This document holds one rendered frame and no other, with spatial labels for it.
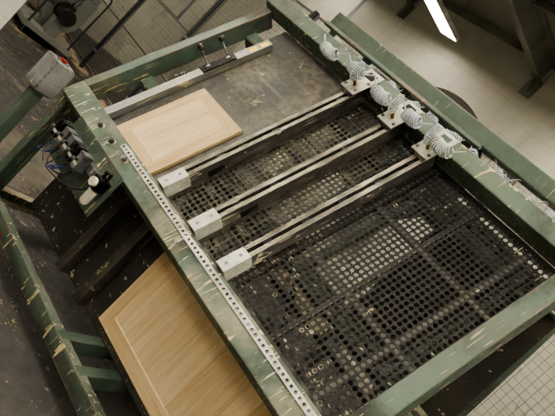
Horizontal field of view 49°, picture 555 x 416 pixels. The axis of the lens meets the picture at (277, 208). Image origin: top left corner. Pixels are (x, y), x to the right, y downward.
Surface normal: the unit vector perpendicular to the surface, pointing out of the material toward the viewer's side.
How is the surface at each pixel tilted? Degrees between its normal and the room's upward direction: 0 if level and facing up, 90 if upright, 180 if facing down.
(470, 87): 90
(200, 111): 60
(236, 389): 90
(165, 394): 90
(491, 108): 90
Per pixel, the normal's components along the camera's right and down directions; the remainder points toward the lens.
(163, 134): -0.03, -0.62
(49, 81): 0.54, 0.65
